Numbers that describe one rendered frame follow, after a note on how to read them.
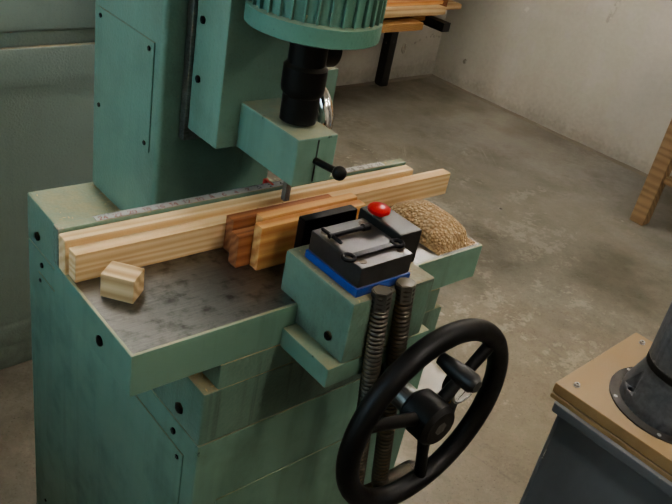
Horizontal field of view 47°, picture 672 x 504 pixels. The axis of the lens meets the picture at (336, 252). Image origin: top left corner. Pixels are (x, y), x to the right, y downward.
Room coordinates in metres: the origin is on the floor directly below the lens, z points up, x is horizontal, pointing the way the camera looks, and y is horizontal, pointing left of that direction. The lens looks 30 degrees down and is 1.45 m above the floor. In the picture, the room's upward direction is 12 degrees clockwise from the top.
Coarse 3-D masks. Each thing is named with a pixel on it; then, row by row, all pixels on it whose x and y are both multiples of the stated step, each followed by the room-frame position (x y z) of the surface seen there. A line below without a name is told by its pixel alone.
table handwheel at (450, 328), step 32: (480, 320) 0.78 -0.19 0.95; (416, 352) 0.70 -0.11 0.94; (480, 352) 0.80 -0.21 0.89; (384, 384) 0.67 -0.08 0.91; (448, 384) 0.77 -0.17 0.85; (352, 416) 0.67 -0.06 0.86; (416, 416) 0.73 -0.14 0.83; (448, 416) 0.74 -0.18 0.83; (480, 416) 0.82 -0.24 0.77; (352, 448) 0.64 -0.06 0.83; (448, 448) 0.80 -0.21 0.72; (352, 480) 0.65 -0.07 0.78; (416, 480) 0.76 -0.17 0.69
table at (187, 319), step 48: (96, 288) 0.75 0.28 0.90; (144, 288) 0.77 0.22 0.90; (192, 288) 0.79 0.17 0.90; (240, 288) 0.82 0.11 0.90; (432, 288) 1.00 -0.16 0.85; (96, 336) 0.70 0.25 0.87; (144, 336) 0.68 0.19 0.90; (192, 336) 0.70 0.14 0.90; (240, 336) 0.75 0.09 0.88; (288, 336) 0.78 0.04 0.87; (144, 384) 0.66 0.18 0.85
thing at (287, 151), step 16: (240, 112) 1.02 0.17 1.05; (256, 112) 1.00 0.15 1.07; (272, 112) 1.01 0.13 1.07; (240, 128) 1.02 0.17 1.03; (256, 128) 0.99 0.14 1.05; (272, 128) 0.97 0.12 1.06; (288, 128) 0.96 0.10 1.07; (304, 128) 0.97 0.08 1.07; (320, 128) 0.98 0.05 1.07; (240, 144) 1.02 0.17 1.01; (256, 144) 0.99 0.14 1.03; (272, 144) 0.97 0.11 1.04; (288, 144) 0.94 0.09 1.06; (304, 144) 0.94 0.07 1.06; (320, 144) 0.96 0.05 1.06; (256, 160) 0.99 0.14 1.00; (272, 160) 0.96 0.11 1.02; (288, 160) 0.94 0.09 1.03; (304, 160) 0.94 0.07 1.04; (288, 176) 0.94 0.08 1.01; (304, 176) 0.94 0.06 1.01; (320, 176) 0.96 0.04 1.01
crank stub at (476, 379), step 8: (440, 360) 0.72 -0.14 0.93; (448, 360) 0.71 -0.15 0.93; (456, 360) 0.71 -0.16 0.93; (448, 368) 0.70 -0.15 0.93; (456, 368) 0.70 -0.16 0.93; (464, 368) 0.70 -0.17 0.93; (456, 376) 0.69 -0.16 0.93; (464, 376) 0.69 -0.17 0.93; (472, 376) 0.69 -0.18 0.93; (464, 384) 0.68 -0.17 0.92; (472, 384) 0.68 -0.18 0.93; (480, 384) 0.69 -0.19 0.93; (472, 392) 0.68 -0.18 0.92
